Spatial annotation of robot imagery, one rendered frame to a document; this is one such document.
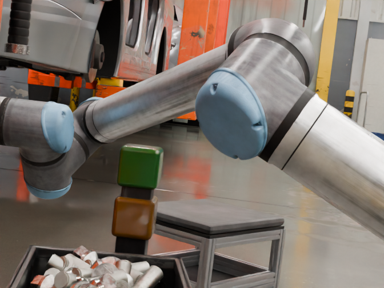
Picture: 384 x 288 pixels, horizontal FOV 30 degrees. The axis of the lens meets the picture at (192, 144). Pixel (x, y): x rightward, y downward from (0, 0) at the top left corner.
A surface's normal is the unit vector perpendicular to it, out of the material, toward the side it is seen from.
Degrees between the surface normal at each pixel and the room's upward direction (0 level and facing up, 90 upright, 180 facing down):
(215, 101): 124
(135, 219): 90
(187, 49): 90
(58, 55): 99
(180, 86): 103
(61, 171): 111
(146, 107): 116
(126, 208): 90
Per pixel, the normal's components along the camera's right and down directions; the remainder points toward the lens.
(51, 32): 0.63, 0.32
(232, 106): -0.62, 0.52
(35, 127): -0.06, 0.11
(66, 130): 0.99, 0.05
